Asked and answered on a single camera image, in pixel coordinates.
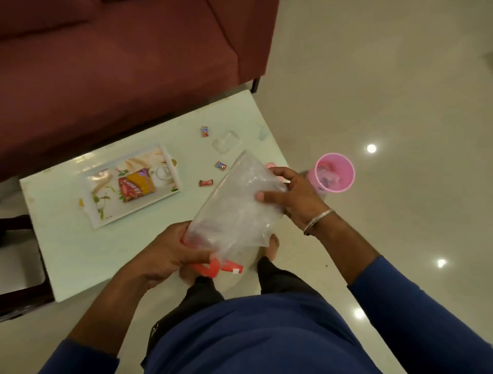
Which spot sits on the person's left hand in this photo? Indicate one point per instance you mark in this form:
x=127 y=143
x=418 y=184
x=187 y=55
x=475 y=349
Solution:
x=165 y=254

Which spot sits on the person's right hand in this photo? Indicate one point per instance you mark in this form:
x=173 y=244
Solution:
x=300 y=200

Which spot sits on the clear red-sealed zip bag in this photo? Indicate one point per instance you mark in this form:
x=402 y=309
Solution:
x=235 y=208

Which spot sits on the white leaf print tray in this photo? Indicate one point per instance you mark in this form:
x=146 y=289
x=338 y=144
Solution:
x=111 y=210

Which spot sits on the red yellow snack packet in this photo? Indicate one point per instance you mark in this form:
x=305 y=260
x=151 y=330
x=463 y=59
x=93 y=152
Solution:
x=136 y=185

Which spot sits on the red candy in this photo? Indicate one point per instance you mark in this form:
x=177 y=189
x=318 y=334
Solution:
x=206 y=183

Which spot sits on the orange blue candy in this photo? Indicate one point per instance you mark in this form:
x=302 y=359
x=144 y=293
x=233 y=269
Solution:
x=221 y=166
x=204 y=131

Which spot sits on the person's right forearm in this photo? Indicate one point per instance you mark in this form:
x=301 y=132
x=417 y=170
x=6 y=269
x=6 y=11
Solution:
x=385 y=289

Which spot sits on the person's left forearm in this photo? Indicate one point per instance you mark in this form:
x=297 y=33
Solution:
x=108 y=308

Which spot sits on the person's left leg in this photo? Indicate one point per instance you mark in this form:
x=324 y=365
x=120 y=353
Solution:
x=204 y=296

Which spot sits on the person's leg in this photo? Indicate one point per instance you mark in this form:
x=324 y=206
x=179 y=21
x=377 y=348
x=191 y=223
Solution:
x=277 y=281
x=204 y=296

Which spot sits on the person's right leg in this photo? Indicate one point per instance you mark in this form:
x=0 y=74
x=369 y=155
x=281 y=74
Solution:
x=277 y=281

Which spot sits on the person's blue shirt torso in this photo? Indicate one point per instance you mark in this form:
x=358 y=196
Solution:
x=262 y=339

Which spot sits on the silver bangle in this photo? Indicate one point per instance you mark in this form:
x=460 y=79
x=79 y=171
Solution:
x=319 y=217

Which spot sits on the pink container lid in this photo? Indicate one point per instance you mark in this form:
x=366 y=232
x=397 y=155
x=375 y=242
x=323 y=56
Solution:
x=270 y=165

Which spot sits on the pink plastic bin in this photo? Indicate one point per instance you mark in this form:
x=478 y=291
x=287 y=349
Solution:
x=346 y=169

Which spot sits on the dark brown stool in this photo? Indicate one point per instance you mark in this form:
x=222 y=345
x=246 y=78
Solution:
x=23 y=304

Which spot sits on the red sofa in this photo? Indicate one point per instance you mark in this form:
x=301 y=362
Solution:
x=115 y=77

